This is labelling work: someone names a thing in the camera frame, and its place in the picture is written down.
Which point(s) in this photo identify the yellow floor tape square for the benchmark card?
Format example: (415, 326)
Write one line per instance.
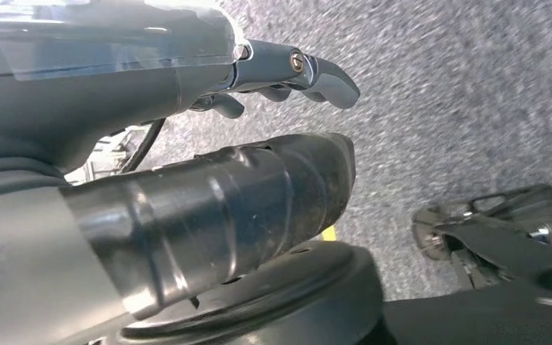
(329, 233)

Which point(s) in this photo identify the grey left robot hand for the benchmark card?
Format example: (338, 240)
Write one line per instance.
(90, 95)

